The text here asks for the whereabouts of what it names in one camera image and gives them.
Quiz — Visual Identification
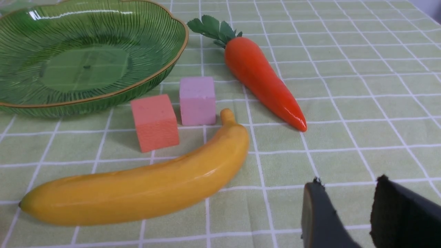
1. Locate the purple foam cube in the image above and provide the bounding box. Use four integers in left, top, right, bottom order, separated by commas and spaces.
179, 76, 216, 126

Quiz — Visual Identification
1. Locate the yellow toy banana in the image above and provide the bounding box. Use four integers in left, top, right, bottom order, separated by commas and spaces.
19, 108, 249, 226

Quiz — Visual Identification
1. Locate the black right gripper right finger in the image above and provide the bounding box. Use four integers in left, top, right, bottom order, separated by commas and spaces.
370, 175, 441, 248

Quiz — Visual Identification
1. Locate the green checkered tablecloth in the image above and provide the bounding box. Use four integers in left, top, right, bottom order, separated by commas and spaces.
1, 0, 440, 248

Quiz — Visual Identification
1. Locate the pink-red foam cube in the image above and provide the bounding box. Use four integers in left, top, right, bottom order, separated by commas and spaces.
130, 94, 180, 153

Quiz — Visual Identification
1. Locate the orange toy carrot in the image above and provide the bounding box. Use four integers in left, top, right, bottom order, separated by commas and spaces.
187, 15, 307, 132

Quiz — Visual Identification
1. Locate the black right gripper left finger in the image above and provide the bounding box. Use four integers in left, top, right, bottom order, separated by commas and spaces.
301, 177, 360, 248

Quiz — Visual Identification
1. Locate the green glass leaf plate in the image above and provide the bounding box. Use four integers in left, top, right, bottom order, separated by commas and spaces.
0, 0, 189, 118

